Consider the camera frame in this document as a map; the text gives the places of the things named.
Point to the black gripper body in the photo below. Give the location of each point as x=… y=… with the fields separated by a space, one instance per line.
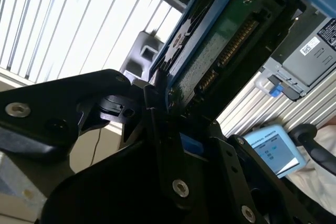
x=118 y=187

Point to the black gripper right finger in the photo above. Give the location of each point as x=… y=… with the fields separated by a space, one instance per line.
x=236 y=182

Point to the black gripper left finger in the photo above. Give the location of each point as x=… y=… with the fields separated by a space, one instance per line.
x=52 y=103

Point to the hard disk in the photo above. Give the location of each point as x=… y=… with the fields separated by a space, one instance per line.
x=231 y=37

